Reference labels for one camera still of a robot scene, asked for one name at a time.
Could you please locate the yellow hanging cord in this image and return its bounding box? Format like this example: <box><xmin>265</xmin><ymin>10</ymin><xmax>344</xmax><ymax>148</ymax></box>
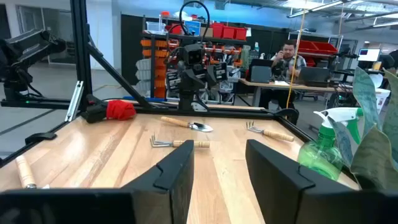
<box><xmin>285</xmin><ymin>0</ymin><xmax>307</xmax><ymax>109</ymax></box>

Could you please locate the clear plastic bin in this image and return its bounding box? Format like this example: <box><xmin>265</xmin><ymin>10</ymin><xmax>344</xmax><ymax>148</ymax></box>
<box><xmin>146</xmin><ymin>21</ymin><xmax>167</xmax><ymax>34</ymax></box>

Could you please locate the wooden office desk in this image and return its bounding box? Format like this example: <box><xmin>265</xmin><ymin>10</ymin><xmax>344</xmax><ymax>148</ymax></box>
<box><xmin>238</xmin><ymin>77</ymin><xmax>354</xmax><ymax>108</ymax></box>

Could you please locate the large wooden-handled steel trowel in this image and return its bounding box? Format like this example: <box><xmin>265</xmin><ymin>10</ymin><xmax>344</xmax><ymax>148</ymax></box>
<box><xmin>14</xmin><ymin>154</ymin><xmax>50</xmax><ymax>190</ymax></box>

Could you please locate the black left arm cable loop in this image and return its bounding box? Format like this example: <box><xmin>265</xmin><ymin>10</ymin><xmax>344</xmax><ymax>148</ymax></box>
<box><xmin>178</xmin><ymin>0</ymin><xmax>211</xmax><ymax>46</ymax></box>

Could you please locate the green spray bottle white trigger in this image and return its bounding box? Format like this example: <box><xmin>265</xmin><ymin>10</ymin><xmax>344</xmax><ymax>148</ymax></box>
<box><xmin>297</xmin><ymin>107</ymin><xmax>364</xmax><ymax>182</ymax></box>

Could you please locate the orange small-parts bin stack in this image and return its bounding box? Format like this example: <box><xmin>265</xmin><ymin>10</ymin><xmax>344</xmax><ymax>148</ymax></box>
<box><xmin>140</xmin><ymin>39</ymin><xmax>170</xmax><ymax>100</ymax></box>

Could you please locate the black equipment case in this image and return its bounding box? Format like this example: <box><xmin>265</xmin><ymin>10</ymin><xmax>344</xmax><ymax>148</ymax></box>
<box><xmin>248</xmin><ymin>58</ymin><xmax>275</xmax><ymax>84</ymax></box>

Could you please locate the wooden-handled metal hand rake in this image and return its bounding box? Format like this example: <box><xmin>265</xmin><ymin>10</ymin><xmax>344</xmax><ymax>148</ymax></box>
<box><xmin>246</xmin><ymin>120</ymin><xmax>295</xmax><ymax>142</ymax></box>
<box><xmin>149</xmin><ymin>133</ymin><xmax>210</xmax><ymax>149</ymax></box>

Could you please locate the black frame corner bracket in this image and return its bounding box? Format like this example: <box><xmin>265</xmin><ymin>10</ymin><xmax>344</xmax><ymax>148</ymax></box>
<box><xmin>273</xmin><ymin>108</ymin><xmax>300</xmax><ymax>125</ymax></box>

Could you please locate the silver aluminium bracket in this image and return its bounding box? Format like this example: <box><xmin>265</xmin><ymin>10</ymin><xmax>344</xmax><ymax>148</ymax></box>
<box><xmin>64</xmin><ymin>80</ymin><xmax>85</xmax><ymax>123</ymax></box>

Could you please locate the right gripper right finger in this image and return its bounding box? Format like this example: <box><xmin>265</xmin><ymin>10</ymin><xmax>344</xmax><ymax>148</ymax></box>
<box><xmin>245</xmin><ymin>139</ymin><xmax>398</xmax><ymax>224</ymax></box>

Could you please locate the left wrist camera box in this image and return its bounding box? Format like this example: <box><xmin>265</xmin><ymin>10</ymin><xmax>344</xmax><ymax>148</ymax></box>
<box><xmin>182</xmin><ymin>43</ymin><xmax>205</xmax><ymax>66</ymax></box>

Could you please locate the red and black gardening glove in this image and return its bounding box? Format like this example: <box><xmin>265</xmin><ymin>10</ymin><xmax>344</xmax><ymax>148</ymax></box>
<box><xmin>81</xmin><ymin>99</ymin><xmax>137</xmax><ymax>124</ymax></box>

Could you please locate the blue cardboard box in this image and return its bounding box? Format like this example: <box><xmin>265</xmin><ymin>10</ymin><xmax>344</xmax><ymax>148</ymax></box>
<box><xmin>184</xmin><ymin>20</ymin><xmax>201</xmax><ymax>37</ymax></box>

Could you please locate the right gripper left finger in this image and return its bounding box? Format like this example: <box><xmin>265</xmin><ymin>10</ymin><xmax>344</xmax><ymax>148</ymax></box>
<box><xmin>0</xmin><ymin>139</ymin><xmax>195</xmax><ymax>224</ymax></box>

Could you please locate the large red plastic bin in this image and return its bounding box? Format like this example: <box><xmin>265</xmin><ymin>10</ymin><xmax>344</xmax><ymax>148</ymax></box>
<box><xmin>312</xmin><ymin>41</ymin><xmax>339</xmax><ymax>56</ymax></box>
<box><xmin>297</xmin><ymin>39</ymin><xmax>318</xmax><ymax>53</ymax></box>

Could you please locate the small wooden-handled steel trowel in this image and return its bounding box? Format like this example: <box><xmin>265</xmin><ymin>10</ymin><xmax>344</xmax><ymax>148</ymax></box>
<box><xmin>160</xmin><ymin>116</ymin><xmax>214</xmax><ymax>133</ymax></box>

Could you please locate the background computer monitor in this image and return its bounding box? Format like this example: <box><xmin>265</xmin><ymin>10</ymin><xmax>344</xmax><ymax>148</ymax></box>
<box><xmin>357</xmin><ymin>48</ymin><xmax>382</xmax><ymax>62</ymax></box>

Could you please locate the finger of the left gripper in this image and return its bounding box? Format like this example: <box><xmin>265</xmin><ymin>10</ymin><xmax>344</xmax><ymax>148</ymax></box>
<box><xmin>167</xmin><ymin>70</ymin><xmax>182</xmax><ymax>91</ymax></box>
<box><xmin>213</xmin><ymin>62</ymin><xmax>228</xmax><ymax>82</ymax></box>

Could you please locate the red plastic storage bin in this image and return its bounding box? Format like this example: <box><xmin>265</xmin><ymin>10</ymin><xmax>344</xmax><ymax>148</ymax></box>
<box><xmin>233</xmin><ymin>27</ymin><xmax>248</xmax><ymax>41</ymax></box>
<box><xmin>211</xmin><ymin>22</ymin><xmax>225</xmax><ymax>39</ymax></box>
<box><xmin>221</xmin><ymin>26</ymin><xmax>236</xmax><ymax>40</ymax></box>

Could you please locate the snake plant in white pot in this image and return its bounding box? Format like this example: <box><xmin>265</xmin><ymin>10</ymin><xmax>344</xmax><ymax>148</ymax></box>
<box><xmin>328</xmin><ymin>66</ymin><xmax>398</xmax><ymax>191</ymax></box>

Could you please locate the person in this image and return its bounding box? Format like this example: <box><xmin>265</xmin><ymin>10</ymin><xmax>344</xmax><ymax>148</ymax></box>
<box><xmin>259</xmin><ymin>39</ymin><xmax>308</xmax><ymax>110</ymax></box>

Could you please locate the black storage rack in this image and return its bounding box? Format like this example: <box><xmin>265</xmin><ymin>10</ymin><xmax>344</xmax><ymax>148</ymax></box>
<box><xmin>141</xmin><ymin>29</ymin><xmax>249</xmax><ymax>105</ymax></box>

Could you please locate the black frame clip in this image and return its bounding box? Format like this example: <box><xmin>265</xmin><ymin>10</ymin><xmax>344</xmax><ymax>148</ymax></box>
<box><xmin>24</xmin><ymin>132</ymin><xmax>58</xmax><ymax>146</ymax></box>

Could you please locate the black laptop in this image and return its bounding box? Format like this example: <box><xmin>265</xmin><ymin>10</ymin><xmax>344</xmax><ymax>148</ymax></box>
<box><xmin>299</xmin><ymin>66</ymin><xmax>331</xmax><ymax>88</ymax></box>

